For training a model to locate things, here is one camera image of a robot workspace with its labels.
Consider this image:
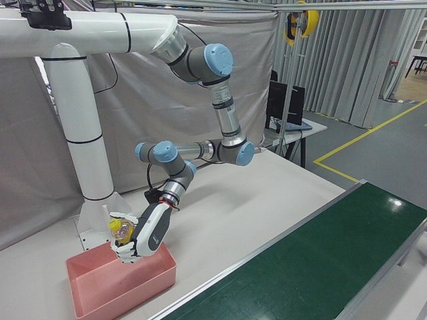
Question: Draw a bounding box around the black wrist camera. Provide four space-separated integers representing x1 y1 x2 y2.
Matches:
143 188 165 205

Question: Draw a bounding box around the black stand cable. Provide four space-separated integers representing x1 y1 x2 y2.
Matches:
94 51 119 95

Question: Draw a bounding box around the green conveyor belt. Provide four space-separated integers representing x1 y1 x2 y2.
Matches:
159 183 427 320
146 179 427 320

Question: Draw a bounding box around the pink plastic basket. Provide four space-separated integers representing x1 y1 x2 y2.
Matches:
65 240 177 319

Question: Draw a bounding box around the grey desk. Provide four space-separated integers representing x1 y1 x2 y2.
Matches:
262 118 328 168

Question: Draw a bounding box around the blue laptop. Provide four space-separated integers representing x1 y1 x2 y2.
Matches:
276 120 312 131

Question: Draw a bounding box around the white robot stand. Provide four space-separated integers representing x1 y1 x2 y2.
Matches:
0 9 179 253

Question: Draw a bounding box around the grey pleated curtain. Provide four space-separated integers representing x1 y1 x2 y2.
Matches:
276 8 423 129

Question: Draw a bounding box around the black distant furniture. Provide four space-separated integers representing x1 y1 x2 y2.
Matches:
404 55 427 79

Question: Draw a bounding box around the yellow cable reel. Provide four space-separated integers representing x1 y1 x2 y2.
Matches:
283 1 320 47

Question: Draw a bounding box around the grey cloth backdrop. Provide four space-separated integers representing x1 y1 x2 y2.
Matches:
0 1 280 251

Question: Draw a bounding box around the black camera on stand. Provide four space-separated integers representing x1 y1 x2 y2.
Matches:
18 0 73 31

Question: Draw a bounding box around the yellow cap plastic bottle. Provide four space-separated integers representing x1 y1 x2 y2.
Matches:
107 217 137 245

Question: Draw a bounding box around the robot hand white grey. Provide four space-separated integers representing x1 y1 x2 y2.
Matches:
108 201 173 265

